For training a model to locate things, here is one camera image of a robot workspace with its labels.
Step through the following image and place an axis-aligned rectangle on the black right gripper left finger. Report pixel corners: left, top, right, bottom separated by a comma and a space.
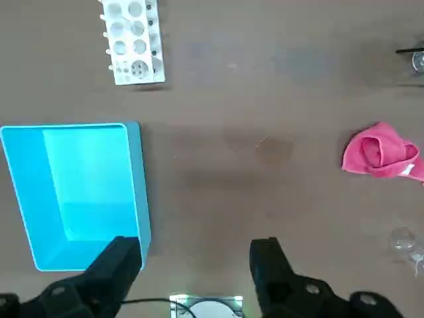
0, 235, 143, 318

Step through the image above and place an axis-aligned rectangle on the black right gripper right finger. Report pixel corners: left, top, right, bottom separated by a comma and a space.
248, 236, 403, 318

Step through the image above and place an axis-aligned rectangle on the pink rag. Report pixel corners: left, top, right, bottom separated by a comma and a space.
341, 121, 424, 186

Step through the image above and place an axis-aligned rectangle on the blue plastic storage box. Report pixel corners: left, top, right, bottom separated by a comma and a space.
0, 121, 152, 273

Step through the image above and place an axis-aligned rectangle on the clear glass beaker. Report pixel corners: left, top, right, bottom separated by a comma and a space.
390, 227, 424, 278

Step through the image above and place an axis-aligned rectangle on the white test tube rack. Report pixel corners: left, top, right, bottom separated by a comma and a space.
99, 0, 166, 86

